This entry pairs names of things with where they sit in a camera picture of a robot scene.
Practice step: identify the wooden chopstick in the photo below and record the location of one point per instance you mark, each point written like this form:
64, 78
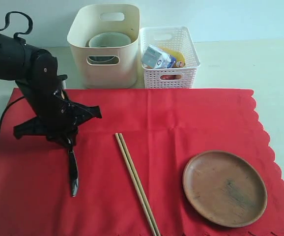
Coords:
134, 184
139, 184

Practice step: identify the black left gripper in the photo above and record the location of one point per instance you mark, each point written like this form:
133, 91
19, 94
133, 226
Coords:
57, 117

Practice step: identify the yellow lemon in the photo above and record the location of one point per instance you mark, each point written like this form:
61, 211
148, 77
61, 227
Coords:
180, 60

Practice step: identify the blue white milk carton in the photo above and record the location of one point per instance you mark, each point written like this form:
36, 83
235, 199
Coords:
155, 58

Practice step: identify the left wooden chopstick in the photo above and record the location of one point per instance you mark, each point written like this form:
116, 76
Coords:
134, 184

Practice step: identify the white woven plastic basket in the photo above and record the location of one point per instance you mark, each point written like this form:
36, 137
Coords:
177, 39

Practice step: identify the red sausage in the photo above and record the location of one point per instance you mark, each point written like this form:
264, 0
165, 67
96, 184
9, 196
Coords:
171, 77

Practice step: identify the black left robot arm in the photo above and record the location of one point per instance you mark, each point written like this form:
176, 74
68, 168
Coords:
35, 72

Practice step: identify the white ceramic bowl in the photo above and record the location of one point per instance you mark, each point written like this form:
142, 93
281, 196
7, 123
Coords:
106, 40

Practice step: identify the cream plastic bin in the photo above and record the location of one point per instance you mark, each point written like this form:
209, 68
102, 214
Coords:
106, 67

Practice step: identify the red scalloped table cloth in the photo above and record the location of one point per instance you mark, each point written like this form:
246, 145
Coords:
163, 129

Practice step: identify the brown wooden plate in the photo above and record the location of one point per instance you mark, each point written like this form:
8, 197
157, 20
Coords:
224, 189

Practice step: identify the right wooden chopstick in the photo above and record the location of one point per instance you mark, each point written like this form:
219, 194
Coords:
139, 184

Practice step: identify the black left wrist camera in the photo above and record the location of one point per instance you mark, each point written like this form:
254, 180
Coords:
63, 81

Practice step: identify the silver table knife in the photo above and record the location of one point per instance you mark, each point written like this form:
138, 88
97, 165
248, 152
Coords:
73, 172

